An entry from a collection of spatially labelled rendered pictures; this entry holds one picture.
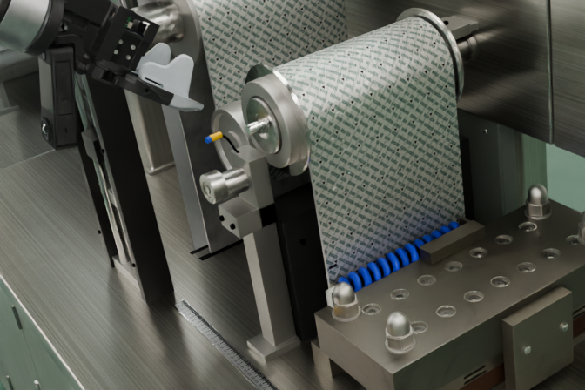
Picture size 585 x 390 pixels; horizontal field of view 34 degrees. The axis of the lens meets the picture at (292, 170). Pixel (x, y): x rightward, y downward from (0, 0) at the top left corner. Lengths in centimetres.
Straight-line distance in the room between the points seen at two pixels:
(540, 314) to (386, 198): 24
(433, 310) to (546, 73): 34
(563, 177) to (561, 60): 237
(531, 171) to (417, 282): 47
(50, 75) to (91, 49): 5
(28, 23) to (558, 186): 276
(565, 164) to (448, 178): 237
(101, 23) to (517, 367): 64
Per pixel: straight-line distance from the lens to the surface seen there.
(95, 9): 102
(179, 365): 139
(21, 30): 98
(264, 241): 127
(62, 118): 104
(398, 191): 127
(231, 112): 129
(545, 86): 128
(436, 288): 123
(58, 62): 102
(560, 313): 123
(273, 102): 115
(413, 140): 126
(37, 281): 169
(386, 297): 122
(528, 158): 163
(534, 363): 124
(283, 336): 136
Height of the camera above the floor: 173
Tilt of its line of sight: 27 degrees down
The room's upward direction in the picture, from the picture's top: 10 degrees counter-clockwise
